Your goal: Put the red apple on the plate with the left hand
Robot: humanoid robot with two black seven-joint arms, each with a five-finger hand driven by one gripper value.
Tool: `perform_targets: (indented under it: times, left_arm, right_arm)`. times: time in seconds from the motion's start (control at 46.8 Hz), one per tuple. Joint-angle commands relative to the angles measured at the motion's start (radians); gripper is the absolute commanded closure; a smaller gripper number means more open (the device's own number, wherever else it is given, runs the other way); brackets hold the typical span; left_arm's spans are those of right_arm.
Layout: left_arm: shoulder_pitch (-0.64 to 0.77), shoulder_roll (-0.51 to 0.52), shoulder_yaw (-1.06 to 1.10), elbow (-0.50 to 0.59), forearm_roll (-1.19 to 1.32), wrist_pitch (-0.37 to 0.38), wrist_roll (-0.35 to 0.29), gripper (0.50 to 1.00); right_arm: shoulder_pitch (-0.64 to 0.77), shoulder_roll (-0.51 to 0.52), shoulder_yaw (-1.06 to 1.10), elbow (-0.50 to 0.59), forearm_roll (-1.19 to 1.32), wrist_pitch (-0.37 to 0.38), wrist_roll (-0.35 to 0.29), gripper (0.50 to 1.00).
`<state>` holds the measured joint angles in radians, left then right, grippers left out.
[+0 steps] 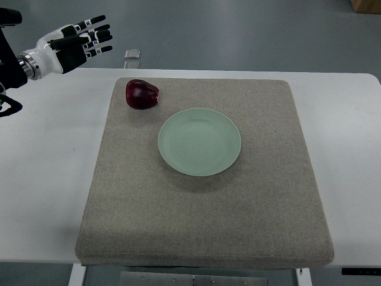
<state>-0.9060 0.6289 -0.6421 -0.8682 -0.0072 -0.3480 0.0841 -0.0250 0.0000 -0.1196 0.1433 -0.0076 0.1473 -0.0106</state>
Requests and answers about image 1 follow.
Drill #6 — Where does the white left table leg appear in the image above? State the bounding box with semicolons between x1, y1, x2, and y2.
68;264;87;286

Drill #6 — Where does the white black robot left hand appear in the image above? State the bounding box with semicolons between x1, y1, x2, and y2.
17;15;113;80

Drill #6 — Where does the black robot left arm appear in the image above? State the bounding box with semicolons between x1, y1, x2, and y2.
1;8;27;117

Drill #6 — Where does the white right table leg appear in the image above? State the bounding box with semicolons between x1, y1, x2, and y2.
295;268;313;286

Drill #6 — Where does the brown cardboard box corner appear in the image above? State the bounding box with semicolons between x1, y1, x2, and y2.
351;0;381;14

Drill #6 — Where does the dark red apple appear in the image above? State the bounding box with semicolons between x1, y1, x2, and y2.
126;79;159;110

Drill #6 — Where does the grey fabric cushion mat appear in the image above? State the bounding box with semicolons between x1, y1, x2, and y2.
75;78;334;269

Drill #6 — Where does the metal plate under table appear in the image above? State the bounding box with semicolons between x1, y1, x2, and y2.
119;271;268;286

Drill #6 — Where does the black table control panel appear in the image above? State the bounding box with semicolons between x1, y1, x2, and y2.
341;268;381;276

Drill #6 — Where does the pale green round plate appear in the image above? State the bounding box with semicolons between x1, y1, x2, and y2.
158;108;242;177

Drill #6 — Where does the clear floor marker upper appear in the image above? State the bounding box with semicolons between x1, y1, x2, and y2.
124;49;141;59

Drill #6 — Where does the white table leg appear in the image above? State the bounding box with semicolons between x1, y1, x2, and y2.
295;268;313;286
68;264;87;286

